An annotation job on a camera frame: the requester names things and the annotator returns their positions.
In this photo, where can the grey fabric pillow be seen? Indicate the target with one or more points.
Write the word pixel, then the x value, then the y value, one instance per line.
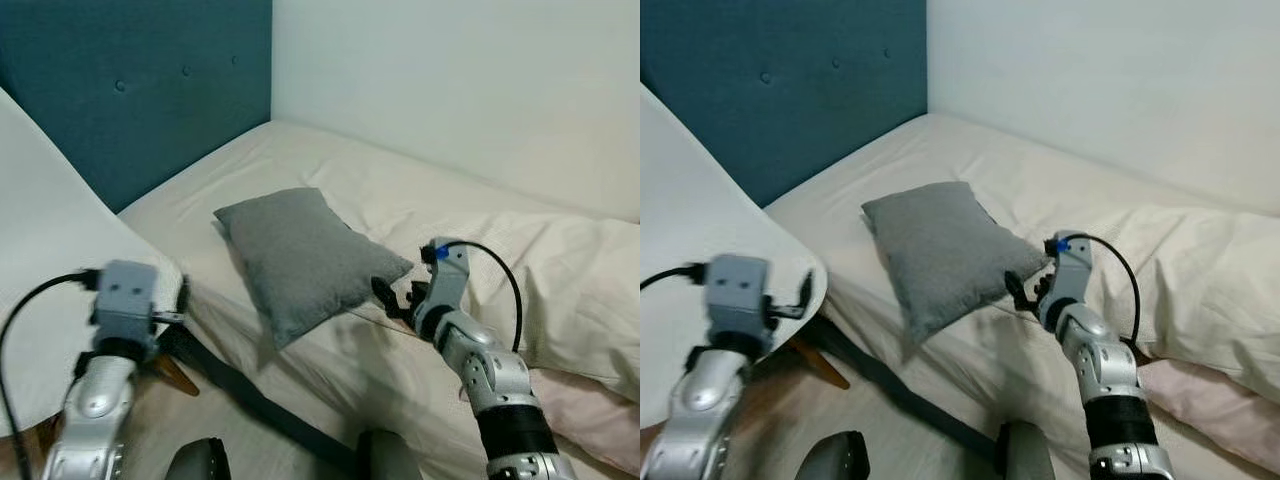
pixel 300 265
pixel 940 255

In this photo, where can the teal upholstered headboard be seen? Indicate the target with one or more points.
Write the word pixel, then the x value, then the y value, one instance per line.
pixel 130 110
pixel 800 110

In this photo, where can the white plastic chair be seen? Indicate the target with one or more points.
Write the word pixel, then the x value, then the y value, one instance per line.
pixel 45 230
pixel 680 210

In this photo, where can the cream bed sheet mattress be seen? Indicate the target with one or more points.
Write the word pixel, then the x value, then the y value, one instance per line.
pixel 330 380
pixel 960 380

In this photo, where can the dark right robot leg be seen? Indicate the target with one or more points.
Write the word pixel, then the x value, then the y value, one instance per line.
pixel 390 458
pixel 1025 452

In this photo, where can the cream crumpled duvet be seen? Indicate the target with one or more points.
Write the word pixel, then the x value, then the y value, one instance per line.
pixel 1210 290
pixel 570 290

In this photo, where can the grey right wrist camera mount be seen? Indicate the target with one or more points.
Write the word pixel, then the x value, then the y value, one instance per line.
pixel 450 275
pixel 1072 265

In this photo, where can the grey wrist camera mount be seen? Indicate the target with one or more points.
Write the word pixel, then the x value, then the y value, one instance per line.
pixel 125 295
pixel 1072 265
pixel 738 290
pixel 450 275

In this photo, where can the wooden chair leg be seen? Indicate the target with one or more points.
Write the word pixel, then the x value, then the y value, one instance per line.
pixel 178 376
pixel 822 366

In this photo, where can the pale pink sheet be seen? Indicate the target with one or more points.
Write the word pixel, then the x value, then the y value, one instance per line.
pixel 590 415
pixel 1215 400

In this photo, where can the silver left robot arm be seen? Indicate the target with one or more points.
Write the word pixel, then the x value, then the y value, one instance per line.
pixel 700 410
pixel 95 410

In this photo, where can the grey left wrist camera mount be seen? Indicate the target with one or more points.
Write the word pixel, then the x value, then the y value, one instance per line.
pixel 125 295
pixel 738 290

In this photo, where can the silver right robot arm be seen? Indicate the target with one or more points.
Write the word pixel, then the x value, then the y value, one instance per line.
pixel 1110 380
pixel 500 390

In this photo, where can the dark grey bed frame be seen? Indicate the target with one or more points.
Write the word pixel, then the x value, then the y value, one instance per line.
pixel 900 392
pixel 255 402

